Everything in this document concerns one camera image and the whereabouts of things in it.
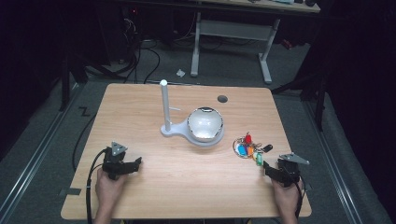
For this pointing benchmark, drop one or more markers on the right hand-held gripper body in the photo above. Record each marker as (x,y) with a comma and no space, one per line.
(289,169)

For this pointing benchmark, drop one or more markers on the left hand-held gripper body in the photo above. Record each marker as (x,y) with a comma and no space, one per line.
(113,158)

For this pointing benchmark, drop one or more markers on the person's right hand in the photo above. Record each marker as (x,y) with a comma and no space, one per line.
(285,199)

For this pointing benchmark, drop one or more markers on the person's left hand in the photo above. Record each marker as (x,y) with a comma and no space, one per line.
(108,190)

